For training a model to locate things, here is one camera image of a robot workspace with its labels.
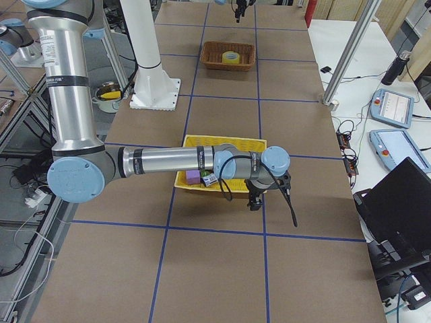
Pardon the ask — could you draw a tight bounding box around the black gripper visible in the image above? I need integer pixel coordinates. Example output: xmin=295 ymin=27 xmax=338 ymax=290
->
xmin=234 ymin=0 xmax=246 ymax=23
xmin=245 ymin=179 xmax=273 ymax=211

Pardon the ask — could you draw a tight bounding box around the yellow clear tape roll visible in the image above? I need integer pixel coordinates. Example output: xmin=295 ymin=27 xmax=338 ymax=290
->
xmin=222 ymin=51 xmax=241 ymax=65

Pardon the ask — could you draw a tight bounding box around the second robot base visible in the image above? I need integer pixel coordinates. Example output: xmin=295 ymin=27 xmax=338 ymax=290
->
xmin=1 ymin=18 xmax=43 ymax=68

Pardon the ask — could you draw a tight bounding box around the yellow woven basket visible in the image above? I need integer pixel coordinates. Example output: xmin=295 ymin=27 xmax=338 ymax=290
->
xmin=174 ymin=135 xmax=267 ymax=193

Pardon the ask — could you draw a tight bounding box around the brown wicker basket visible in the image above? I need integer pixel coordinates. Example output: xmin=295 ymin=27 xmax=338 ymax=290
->
xmin=200 ymin=41 xmax=256 ymax=72

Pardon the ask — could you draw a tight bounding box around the dark blue labelled can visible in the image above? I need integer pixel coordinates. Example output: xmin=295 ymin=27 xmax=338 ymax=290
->
xmin=201 ymin=174 xmax=218 ymax=187

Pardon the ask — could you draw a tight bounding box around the purple foam block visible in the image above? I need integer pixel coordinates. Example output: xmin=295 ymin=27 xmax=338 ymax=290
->
xmin=185 ymin=170 xmax=201 ymax=185

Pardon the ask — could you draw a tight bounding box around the black orange circuit board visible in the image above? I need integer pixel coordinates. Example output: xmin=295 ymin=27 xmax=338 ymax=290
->
xmin=336 ymin=132 xmax=359 ymax=177

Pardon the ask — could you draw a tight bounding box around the black laptop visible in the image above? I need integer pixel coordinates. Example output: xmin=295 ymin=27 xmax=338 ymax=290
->
xmin=352 ymin=156 xmax=431 ymax=280

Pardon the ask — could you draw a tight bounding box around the near teach pendant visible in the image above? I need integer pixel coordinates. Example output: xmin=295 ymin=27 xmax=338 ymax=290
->
xmin=369 ymin=129 xmax=430 ymax=174

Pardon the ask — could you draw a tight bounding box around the teach pendant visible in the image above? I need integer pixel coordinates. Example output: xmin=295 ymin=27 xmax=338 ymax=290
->
xmin=369 ymin=129 xmax=430 ymax=174
xmin=370 ymin=89 xmax=415 ymax=129

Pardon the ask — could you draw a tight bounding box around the white enamel pot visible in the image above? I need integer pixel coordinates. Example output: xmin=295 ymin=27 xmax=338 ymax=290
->
xmin=92 ymin=81 xmax=122 ymax=114

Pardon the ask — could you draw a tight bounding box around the black water bottle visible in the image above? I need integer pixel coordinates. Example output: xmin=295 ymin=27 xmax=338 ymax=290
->
xmin=381 ymin=50 xmax=411 ymax=85

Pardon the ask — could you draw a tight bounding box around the far teach pendant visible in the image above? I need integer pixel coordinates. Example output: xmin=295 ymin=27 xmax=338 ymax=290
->
xmin=370 ymin=89 xmax=415 ymax=129

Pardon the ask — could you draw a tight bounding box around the black power adapter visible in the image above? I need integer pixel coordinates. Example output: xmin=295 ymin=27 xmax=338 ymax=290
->
xmin=12 ymin=165 xmax=34 ymax=184

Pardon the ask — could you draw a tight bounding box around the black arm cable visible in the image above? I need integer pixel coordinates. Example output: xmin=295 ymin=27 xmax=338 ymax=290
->
xmin=216 ymin=155 xmax=299 ymax=227

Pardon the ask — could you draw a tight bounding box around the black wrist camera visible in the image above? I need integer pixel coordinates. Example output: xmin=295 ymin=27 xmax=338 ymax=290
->
xmin=278 ymin=171 xmax=291 ymax=191

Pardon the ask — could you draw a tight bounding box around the white central pedestal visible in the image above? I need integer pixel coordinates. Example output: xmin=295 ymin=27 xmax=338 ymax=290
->
xmin=121 ymin=0 xmax=181 ymax=111

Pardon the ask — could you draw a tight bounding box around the aluminium frame post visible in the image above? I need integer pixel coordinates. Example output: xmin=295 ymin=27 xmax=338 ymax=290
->
xmin=321 ymin=0 xmax=382 ymax=112

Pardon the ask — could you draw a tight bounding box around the aluminium side frame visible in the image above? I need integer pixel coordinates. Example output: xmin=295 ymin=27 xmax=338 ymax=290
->
xmin=1 ymin=54 xmax=77 ymax=322

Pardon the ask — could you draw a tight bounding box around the white loose cable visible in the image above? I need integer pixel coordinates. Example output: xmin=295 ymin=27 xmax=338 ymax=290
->
xmin=13 ymin=201 xmax=56 ymax=297

